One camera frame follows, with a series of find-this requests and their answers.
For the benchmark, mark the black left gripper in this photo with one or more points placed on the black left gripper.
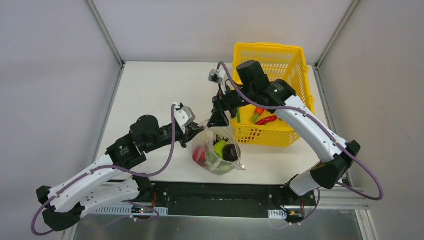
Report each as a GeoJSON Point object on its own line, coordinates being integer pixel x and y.
{"type": "Point", "coordinates": [187, 135]}

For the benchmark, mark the yellow plastic basket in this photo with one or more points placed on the yellow plastic basket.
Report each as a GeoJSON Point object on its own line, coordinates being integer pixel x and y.
{"type": "Point", "coordinates": [287, 72]}

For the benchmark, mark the orange toy carrot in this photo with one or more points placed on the orange toy carrot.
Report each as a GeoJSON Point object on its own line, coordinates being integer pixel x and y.
{"type": "Point", "coordinates": [257, 113]}

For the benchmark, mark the clear pink zip top bag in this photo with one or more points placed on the clear pink zip top bag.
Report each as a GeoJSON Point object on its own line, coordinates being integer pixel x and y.
{"type": "Point", "coordinates": [210, 136]}

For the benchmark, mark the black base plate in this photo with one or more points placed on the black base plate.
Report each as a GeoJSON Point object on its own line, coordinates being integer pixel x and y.
{"type": "Point", "coordinates": [223, 200]}

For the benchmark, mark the aluminium frame rail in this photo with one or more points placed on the aluminium frame rail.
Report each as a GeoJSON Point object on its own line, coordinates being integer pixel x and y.
{"type": "Point", "coordinates": [340, 198]}

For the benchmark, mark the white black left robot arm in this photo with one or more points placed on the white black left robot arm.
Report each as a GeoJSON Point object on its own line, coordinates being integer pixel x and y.
{"type": "Point", "coordinates": [111, 178]}

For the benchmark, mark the green toy apple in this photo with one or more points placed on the green toy apple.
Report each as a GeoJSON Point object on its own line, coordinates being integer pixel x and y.
{"type": "Point", "coordinates": [219, 148]}

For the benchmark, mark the red toy bell pepper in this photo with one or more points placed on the red toy bell pepper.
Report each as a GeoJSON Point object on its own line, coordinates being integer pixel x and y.
{"type": "Point", "coordinates": [199, 155]}

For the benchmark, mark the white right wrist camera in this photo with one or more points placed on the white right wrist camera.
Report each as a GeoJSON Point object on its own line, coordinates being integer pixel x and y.
{"type": "Point", "coordinates": [219, 76]}

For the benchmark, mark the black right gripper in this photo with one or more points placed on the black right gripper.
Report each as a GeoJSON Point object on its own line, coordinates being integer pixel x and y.
{"type": "Point", "coordinates": [221, 103]}

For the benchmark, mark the dark toy avocado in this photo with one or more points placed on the dark toy avocado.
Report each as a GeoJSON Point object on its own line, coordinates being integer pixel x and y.
{"type": "Point", "coordinates": [230, 153]}

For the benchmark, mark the green toy bean pod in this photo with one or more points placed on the green toy bean pod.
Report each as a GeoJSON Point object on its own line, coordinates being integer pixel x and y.
{"type": "Point", "coordinates": [238, 115]}

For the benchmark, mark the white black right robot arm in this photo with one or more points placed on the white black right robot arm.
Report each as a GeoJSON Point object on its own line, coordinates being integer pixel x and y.
{"type": "Point", "coordinates": [334, 153]}

